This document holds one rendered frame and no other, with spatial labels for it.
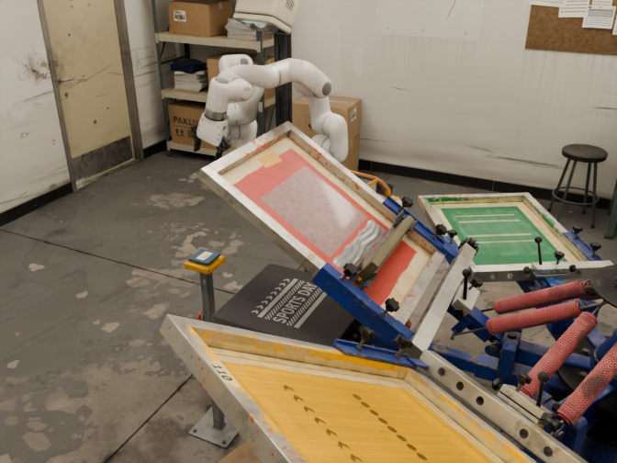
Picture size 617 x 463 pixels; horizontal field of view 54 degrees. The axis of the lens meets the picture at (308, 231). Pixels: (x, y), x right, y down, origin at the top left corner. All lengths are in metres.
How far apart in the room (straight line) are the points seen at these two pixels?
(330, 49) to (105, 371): 3.80
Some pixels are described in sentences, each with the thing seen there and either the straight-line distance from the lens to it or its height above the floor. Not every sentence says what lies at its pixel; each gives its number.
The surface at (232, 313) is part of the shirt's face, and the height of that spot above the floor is 0.95.
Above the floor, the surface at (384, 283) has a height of 1.18.
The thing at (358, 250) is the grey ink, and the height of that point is 1.25.
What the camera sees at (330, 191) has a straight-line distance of 2.23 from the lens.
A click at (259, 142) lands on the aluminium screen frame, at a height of 1.55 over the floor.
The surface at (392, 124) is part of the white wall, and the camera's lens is 6.07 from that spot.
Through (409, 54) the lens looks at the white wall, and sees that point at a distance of 5.88.
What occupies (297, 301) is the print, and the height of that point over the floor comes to 0.95.
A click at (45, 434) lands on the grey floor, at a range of 3.40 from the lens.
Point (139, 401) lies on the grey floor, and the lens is 3.44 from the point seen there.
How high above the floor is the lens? 2.23
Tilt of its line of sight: 27 degrees down
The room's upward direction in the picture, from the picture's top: straight up
